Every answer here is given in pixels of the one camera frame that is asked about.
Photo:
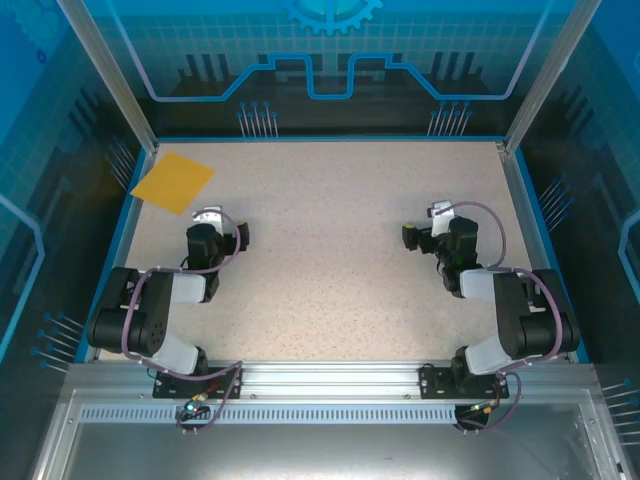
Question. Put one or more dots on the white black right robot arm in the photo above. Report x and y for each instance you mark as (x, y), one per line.
(525, 320)

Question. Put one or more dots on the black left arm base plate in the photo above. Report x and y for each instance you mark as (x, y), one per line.
(162, 391)

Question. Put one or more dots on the orange cloth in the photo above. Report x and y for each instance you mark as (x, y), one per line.
(172, 182)

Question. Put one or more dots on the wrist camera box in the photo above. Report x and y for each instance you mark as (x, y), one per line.
(442, 207)
(210, 216)

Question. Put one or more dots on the aluminium table edge rail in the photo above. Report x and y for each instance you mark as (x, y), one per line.
(522, 210)

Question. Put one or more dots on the blue table edge strip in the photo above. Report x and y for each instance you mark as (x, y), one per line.
(118, 250)
(538, 210)

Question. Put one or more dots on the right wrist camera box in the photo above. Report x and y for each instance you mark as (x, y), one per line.
(442, 207)

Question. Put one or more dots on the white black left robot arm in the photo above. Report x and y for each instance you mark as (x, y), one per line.
(150, 320)

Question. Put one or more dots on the aluminium frame post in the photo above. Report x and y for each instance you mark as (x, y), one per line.
(545, 90)
(115, 85)

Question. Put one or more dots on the long aluminium base rail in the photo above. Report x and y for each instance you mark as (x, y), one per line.
(325, 380)

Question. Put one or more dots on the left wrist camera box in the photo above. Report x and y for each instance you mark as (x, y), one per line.
(210, 216)

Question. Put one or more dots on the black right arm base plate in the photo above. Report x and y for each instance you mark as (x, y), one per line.
(431, 385)

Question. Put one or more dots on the steel tray panel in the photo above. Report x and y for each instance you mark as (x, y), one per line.
(320, 450)

